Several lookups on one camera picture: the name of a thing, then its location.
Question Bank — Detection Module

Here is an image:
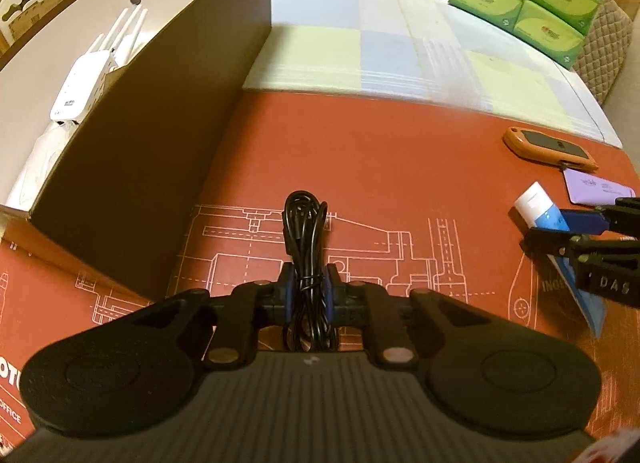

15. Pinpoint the large brown white storage box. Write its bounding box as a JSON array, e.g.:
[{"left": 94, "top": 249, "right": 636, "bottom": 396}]
[{"left": 0, "top": 0, "right": 273, "bottom": 301}]

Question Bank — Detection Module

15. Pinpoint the purple card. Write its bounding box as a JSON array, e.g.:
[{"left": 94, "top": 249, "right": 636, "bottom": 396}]
[{"left": 562, "top": 169, "right": 636, "bottom": 204}]

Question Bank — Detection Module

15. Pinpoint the orange cased phone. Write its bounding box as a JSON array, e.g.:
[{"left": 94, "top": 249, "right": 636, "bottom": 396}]
[{"left": 502, "top": 126, "right": 598, "bottom": 171}]

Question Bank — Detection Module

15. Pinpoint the white carved chair back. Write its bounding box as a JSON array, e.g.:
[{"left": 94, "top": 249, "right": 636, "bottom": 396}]
[{"left": 0, "top": 0, "right": 51, "bottom": 44}]

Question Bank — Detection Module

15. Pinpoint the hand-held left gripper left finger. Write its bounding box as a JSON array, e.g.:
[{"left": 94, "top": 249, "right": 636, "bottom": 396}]
[{"left": 92, "top": 263, "right": 296, "bottom": 370}]

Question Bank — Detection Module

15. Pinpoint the orange blueprint desk mat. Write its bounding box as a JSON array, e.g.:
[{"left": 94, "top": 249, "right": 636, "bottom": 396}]
[{"left": 0, "top": 90, "right": 640, "bottom": 449}]

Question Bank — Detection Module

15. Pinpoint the white router with antennas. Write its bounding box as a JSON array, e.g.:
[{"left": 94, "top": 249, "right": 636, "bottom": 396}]
[{"left": 50, "top": 5, "right": 148, "bottom": 124}]

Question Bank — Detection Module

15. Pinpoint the black cable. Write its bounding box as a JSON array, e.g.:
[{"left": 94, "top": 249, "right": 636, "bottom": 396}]
[{"left": 281, "top": 190, "right": 346, "bottom": 351}]

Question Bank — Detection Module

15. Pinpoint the blue white tube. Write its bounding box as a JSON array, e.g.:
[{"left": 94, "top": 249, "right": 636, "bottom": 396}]
[{"left": 510, "top": 182, "right": 608, "bottom": 339}]

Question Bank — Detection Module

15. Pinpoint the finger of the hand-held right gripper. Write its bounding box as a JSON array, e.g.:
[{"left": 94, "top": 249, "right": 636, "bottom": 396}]
[
  {"left": 559, "top": 197, "right": 640, "bottom": 239},
  {"left": 520, "top": 225, "right": 593, "bottom": 266}
]

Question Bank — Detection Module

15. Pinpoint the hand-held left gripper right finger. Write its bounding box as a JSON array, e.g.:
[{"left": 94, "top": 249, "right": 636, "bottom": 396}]
[{"left": 320, "top": 263, "right": 522, "bottom": 369}]

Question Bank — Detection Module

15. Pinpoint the beige quilted chair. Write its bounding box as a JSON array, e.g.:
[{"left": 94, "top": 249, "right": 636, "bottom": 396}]
[{"left": 582, "top": 0, "right": 640, "bottom": 108}]

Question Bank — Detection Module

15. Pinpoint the pastel checked sheet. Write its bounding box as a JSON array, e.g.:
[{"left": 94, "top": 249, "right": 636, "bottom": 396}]
[{"left": 242, "top": 0, "right": 623, "bottom": 148}]

